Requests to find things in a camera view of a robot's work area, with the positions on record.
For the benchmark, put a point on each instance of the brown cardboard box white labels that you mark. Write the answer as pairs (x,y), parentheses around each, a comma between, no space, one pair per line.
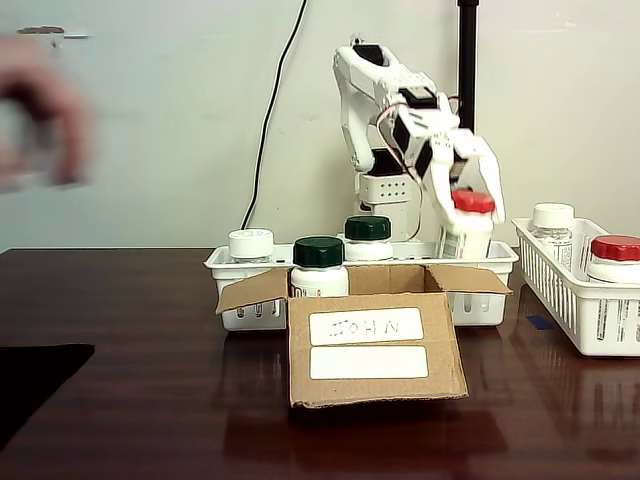
(380,390)

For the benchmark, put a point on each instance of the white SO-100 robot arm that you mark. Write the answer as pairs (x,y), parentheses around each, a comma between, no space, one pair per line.
(357,70)

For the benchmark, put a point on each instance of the white-capped bottle basket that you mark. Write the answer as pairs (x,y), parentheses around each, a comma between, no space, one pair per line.
(550,215)
(251,242)

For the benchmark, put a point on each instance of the white plastic basket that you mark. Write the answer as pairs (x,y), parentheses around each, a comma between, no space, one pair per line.
(500,255)
(565,310)

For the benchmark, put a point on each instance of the person's bare hand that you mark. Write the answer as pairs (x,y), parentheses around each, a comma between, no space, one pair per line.
(70,130)

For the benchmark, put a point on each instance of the black vertical pole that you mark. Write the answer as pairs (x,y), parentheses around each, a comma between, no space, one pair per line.
(467,75)

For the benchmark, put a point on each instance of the blue tape strip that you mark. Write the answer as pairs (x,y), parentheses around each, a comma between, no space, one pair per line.
(540,322)

